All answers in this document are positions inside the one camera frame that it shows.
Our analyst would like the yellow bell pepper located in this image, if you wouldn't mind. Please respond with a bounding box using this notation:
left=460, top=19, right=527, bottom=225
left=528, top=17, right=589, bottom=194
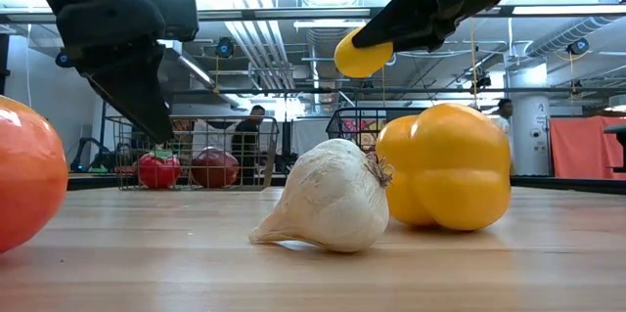
left=375, top=102, right=514, bottom=233

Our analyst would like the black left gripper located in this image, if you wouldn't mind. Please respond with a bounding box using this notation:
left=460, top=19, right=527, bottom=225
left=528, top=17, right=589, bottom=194
left=56, top=0, right=176, bottom=145

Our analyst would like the yellow lemon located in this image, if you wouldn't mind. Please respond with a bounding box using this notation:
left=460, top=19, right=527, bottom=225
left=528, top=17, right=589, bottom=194
left=334, top=26, right=395, bottom=79

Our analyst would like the silver wire basket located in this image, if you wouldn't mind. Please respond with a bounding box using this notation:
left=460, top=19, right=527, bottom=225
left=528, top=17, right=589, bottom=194
left=106, top=114, right=281, bottom=192

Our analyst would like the white garlic bulb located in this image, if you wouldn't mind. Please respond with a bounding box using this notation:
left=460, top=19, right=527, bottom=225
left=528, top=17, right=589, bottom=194
left=247, top=138, right=395, bottom=254

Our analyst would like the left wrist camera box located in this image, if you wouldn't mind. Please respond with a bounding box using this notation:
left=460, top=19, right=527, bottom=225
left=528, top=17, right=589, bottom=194
left=146, top=0, right=201, bottom=43

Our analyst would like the white round column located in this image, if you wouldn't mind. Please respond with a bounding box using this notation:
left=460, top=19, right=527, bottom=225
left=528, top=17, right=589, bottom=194
left=508, top=65, right=552, bottom=177

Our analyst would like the black wire basket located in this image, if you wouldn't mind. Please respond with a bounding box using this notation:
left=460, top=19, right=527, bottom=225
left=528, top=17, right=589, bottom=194
left=325, top=105, right=429, bottom=155

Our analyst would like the orange hanging cloth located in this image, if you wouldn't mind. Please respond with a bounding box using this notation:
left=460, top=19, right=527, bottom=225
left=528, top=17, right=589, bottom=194
left=550, top=115, right=626, bottom=180

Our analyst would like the red tomato with green top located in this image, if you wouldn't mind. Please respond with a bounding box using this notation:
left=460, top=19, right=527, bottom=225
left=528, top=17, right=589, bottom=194
left=136, top=151, right=183, bottom=191

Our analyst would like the dark red apple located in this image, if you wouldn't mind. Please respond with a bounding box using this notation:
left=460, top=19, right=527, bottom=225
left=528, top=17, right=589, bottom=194
left=190, top=147, right=241, bottom=190

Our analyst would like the orange bell pepper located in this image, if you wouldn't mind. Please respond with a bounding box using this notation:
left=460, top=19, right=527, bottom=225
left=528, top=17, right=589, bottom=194
left=0, top=94, right=69, bottom=254

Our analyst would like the person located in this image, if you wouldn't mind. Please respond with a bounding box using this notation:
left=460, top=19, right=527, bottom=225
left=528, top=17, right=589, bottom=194
left=230, top=104, right=268, bottom=186
left=491, top=98, right=515, bottom=176

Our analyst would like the silver ventilation duct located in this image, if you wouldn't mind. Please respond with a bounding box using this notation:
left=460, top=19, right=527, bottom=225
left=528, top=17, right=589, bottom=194
left=525, top=14, right=626, bottom=59

